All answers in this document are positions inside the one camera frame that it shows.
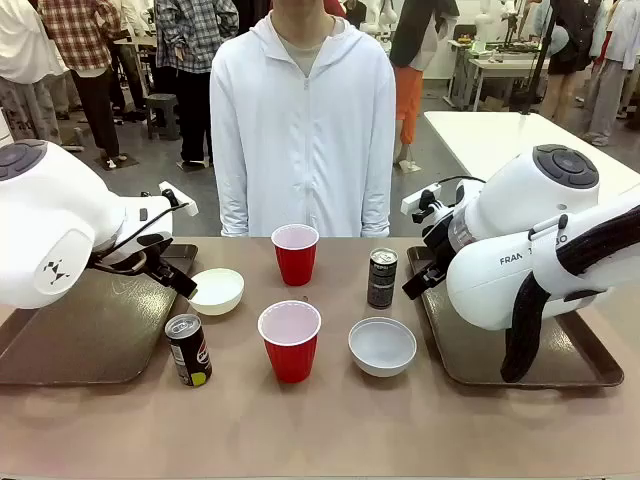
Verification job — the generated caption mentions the person right forearm white sleeve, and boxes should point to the person right forearm white sleeve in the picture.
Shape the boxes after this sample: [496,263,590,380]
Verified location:
[218,149,251,238]

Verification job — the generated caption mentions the black braided cable sleeve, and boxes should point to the black braided cable sleeve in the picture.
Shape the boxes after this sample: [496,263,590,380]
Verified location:
[499,204,640,384]

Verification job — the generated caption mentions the grey plastic stool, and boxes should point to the grey plastic stool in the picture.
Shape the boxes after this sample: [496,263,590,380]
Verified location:
[146,93,181,141]

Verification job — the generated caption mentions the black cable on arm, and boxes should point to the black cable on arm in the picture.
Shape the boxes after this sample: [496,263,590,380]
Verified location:
[433,174,487,190]
[92,199,192,275]

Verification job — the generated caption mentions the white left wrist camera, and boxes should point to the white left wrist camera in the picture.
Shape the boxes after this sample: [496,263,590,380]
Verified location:
[158,180,199,217]

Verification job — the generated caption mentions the bystander in orange shorts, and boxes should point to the bystander in orange shorts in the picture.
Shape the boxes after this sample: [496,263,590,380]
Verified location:
[388,0,461,174]

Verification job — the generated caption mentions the bystander in dark top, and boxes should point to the bystander in dark top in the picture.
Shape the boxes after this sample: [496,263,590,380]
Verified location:
[533,0,597,126]

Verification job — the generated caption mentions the bystander in grey trousers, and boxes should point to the bystander in grey trousers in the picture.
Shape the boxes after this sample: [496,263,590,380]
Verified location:
[582,0,640,147]

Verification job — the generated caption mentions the bystander in red plaid shirt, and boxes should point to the bystander in red plaid shirt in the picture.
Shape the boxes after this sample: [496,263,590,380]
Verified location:
[37,0,124,169]

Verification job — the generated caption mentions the person in white hoodie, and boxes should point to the person in white hoodie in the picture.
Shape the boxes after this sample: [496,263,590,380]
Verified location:
[209,0,397,239]

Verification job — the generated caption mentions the white plastic bowl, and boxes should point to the white plastic bowl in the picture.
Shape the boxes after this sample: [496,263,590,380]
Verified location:
[348,316,418,378]
[188,267,246,316]

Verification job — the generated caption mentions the white workbench with equipment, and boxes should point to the white workbench with equipment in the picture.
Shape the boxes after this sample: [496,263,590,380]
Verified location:
[444,37,551,112]

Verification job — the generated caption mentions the white mannequin figures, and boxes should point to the white mannequin figures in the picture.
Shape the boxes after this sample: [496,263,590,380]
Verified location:
[358,0,399,39]

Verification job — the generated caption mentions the brown plastic tray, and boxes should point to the brown plastic tray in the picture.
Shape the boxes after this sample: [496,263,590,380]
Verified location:
[405,244,626,389]
[0,243,200,387]

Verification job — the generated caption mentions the person left forearm white sleeve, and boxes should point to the person left forearm white sleeve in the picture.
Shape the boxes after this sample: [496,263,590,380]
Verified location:
[360,149,393,238]

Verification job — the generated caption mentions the bystander in grey plaid shirt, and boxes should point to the bystander in grey plaid shirt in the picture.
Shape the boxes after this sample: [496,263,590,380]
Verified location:
[153,0,240,169]

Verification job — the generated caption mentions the black tripod pole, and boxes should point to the black tripod pole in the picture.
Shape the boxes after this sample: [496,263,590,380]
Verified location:
[519,0,557,116]

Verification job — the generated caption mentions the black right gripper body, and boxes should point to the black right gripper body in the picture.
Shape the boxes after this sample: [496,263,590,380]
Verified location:
[422,213,459,281]

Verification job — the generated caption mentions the black can grey print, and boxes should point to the black can grey print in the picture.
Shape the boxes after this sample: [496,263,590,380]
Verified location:
[367,248,399,310]

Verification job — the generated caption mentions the red plastic cup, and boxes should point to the red plastic cup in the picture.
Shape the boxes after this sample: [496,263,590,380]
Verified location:
[271,224,320,287]
[257,300,322,385]

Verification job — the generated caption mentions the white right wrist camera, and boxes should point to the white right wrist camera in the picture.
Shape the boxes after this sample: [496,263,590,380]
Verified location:
[401,183,444,224]

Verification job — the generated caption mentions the black can red logo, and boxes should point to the black can red logo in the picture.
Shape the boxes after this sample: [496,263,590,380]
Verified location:
[164,313,213,388]

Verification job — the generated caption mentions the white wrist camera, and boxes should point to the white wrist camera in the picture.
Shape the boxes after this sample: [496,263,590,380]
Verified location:
[158,180,199,217]
[401,183,444,224]

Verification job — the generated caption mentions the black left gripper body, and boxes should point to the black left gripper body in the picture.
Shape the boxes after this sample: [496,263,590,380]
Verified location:
[135,232,175,282]

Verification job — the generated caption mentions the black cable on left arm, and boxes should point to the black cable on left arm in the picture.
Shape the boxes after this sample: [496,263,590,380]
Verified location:
[92,199,192,275]

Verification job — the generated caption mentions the large white table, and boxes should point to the large white table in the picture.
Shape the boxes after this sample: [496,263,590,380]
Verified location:
[423,110,640,201]

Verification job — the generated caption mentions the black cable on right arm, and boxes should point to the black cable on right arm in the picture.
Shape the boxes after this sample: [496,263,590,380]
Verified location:
[433,174,487,190]

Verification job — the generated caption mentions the bystander in white shirt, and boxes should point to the bystander in white shirt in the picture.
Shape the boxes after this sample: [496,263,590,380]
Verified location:
[0,0,69,147]

